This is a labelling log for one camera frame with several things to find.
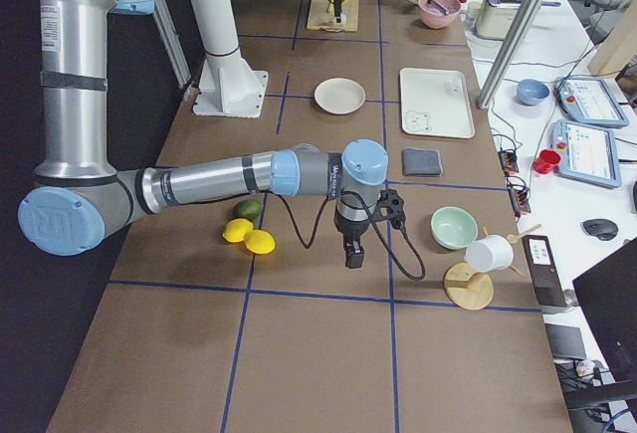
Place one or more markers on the black monitor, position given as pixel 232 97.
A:
pixel 607 296

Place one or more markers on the yellow lemon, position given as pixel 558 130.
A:
pixel 236 230
pixel 260 242

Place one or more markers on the mint green bowl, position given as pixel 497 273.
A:
pixel 453 227

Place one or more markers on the red cup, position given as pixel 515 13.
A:
pixel 546 161

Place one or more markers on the yellow lemon lower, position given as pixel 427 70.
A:
pixel 260 242

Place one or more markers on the white mug on stand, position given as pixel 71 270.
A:
pixel 491 253

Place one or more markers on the wooden mug tree stand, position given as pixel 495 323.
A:
pixel 472 290

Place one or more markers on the folded grey cloth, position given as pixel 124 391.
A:
pixel 421 162

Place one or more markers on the pink bowl with ice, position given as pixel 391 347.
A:
pixel 437 14

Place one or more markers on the green avocado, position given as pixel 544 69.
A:
pixel 249 209

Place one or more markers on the beige round plate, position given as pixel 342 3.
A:
pixel 339 96

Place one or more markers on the white toaster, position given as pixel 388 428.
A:
pixel 495 18

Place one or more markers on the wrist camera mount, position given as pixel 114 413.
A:
pixel 390 207

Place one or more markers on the teach pendant far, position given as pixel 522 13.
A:
pixel 587 99

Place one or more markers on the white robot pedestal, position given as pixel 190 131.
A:
pixel 228 86

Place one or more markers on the blue bowl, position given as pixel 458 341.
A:
pixel 531 92

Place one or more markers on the teach pendant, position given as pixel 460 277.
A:
pixel 588 153
pixel 587 99

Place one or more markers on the white bear serving tray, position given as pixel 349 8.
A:
pixel 435 103

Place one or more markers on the aluminium frame post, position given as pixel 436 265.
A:
pixel 515 35

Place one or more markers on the wooden cutting board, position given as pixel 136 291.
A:
pixel 321 15

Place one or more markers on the teach pendant near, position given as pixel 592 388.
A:
pixel 588 153

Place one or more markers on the black box with label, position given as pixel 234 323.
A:
pixel 544 276

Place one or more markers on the black computer mouse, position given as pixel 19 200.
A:
pixel 600 228

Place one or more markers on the yellow lemon upper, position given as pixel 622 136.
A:
pixel 236 230

